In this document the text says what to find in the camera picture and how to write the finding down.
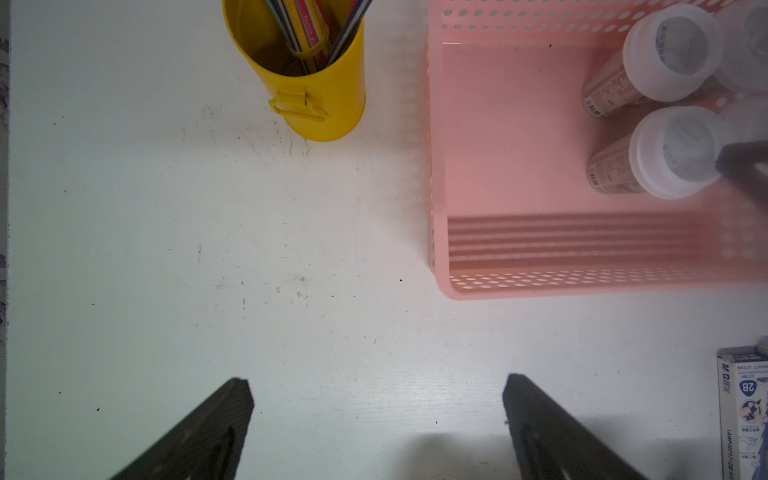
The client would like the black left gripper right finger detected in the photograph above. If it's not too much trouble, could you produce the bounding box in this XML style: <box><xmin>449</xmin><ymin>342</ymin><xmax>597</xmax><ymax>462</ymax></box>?
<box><xmin>503</xmin><ymin>374</ymin><xmax>643</xmax><ymax>479</ymax></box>

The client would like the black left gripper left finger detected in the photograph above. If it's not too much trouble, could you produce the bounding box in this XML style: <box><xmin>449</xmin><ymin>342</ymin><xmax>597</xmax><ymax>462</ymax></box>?
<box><xmin>114</xmin><ymin>378</ymin><xmax>254</xmax><ymax>480</ymax></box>

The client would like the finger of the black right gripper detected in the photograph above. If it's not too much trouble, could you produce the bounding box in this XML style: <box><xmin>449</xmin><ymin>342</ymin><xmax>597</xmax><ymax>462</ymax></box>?
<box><xmin>715</xmin><ymin>140</ymin><xmax>767</xmax><ymax>207</ymax></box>

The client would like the white yogurt cup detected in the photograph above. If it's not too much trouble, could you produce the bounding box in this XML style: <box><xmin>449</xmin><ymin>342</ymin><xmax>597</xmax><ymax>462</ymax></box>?
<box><xmin>720</xmin><ymin>97</ymin><xmax>768</xmax><ymax>143</ymax></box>
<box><xmin>586</xmin><ymin>106</ymin><xmax>730</xmax><ymax>200</ymax></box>
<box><xmin>714</xmin><ymin>1</ymin><xmax>767</xmax><ymax>93</ymax></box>
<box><xmin>581</xmin><ymin>4</ymin><xmax>724</xmax><ymax>118</ymax></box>

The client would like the pink plastic basket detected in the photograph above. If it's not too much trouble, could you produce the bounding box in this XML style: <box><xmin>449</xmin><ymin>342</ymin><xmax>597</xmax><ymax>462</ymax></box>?
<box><xmin>426</xmin><ymin>1</ymin><xmax>767</xmax><ymax>300</ymax></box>

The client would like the yellow metal pencil cup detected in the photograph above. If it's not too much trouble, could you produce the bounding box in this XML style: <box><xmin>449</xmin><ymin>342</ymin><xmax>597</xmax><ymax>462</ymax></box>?
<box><xmin>222</xmin><ymin>1</ymin><xmax>366</xmax><ymax>142</ymax></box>

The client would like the bundle of coloured pencils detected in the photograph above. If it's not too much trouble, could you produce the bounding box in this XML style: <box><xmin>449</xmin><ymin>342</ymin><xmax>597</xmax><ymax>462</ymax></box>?
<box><xmin>266</xmin><ymin>0</ymin><xmax>371</xmax><ymax>75</ymax></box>

